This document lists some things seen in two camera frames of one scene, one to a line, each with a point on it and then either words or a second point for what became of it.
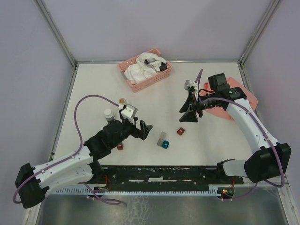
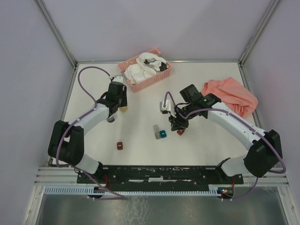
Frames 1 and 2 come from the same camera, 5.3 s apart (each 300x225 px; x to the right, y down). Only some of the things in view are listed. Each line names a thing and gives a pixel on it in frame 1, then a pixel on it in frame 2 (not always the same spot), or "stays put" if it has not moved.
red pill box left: [120, 146] stays put
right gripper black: [190, 116] → [176, 123]
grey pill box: [160, 141] → [157, 132]
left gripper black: [144, 128] → [124, 101]
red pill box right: [180, 131] stays put
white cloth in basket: [147, 65] stays put
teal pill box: [165, 144] → [162, 133]
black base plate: [160, 175] stays put
